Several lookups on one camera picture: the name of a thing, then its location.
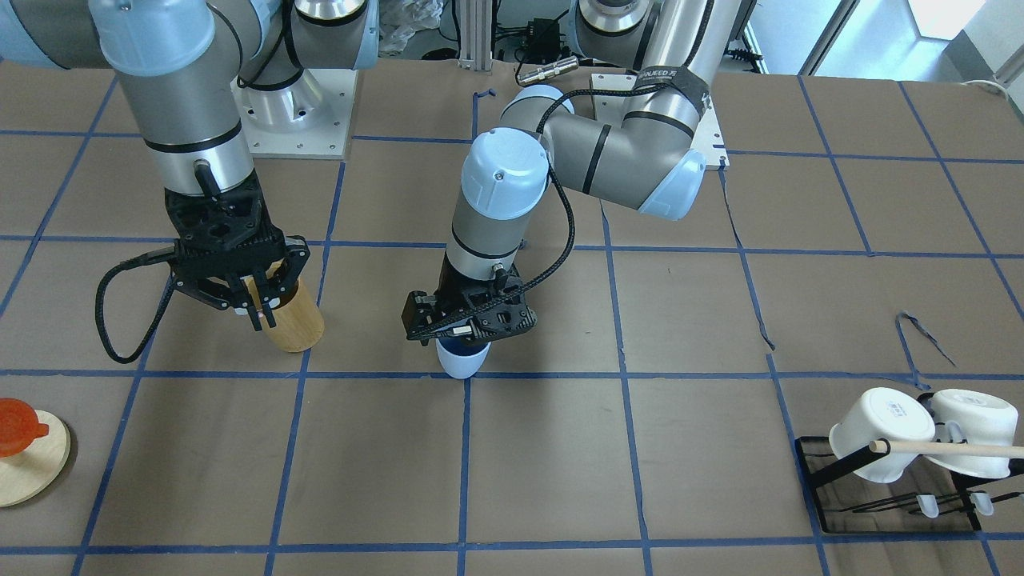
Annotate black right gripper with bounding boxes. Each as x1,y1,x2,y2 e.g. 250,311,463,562
165,174,310,332

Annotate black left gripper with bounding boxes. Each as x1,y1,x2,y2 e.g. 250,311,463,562
402,262,537,344

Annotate light blue plastic cup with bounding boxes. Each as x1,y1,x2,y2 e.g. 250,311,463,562
436,337,490,380

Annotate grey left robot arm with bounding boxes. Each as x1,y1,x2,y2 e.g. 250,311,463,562
402,1,740,346

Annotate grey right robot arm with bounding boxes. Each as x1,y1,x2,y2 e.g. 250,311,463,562
2,1,379,330

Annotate orange small cup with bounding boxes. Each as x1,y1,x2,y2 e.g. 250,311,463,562
1,398,49,457

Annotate wooden round stand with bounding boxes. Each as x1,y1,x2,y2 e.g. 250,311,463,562
1,410,72,507

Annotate white mug inner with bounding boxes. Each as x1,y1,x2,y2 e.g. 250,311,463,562
829,387,935,458

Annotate white mug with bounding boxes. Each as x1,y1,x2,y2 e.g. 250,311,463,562
926,389,1019,480
829,387,935,458

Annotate wooden rack dowel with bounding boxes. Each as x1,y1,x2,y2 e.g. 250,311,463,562
866,438,1024,459

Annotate white mug outer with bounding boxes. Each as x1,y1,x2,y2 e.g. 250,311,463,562
926,389,1019,480

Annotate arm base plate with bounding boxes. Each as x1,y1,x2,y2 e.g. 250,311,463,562
590,74,729,153
233,69,359,160

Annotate black wire mug rack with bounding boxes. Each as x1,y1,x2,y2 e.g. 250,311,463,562
796,390,1022,534

